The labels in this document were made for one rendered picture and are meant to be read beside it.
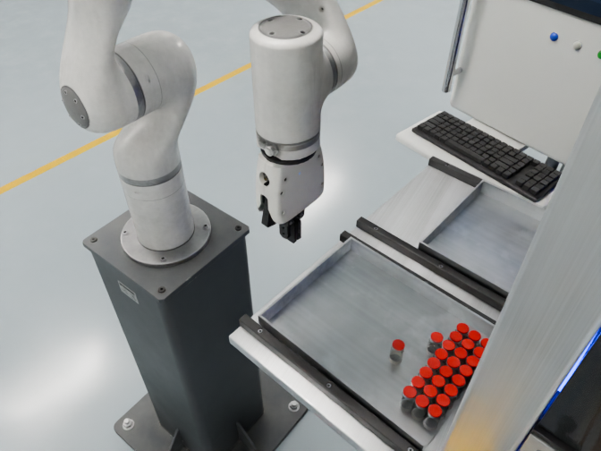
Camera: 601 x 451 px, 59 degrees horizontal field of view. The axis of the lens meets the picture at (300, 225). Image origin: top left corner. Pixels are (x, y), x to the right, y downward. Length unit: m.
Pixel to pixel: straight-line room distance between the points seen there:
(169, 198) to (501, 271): 0.66
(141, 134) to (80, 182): 1.84
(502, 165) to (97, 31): 1.02
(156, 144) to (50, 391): 1.27
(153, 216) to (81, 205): 1.64
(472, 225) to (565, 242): 0.81
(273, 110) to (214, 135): 2.34
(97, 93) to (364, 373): 0.61
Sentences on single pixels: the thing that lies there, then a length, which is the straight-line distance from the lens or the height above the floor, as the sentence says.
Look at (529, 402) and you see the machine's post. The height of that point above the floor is 1.25.
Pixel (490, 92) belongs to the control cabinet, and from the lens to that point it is 1.61.
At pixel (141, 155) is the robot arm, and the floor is 1.11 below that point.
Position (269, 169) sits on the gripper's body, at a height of 1.25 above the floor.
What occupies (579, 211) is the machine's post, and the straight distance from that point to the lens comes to 0.37.
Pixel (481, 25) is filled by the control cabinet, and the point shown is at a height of 1.07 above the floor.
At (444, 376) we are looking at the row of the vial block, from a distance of 0.89.
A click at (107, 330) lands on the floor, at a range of 2.16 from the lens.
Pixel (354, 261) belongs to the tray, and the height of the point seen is 0.88.
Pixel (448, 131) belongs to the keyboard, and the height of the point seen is 0.83.
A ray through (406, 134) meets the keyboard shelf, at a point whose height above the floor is 0.80.
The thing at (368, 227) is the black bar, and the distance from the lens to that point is 1.12.
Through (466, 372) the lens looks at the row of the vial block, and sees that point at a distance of 0.90.
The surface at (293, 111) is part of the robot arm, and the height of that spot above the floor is 1.34.
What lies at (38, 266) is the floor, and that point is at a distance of 2.48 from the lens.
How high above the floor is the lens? 1.68
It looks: 44 degrees down
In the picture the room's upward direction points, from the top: straight up
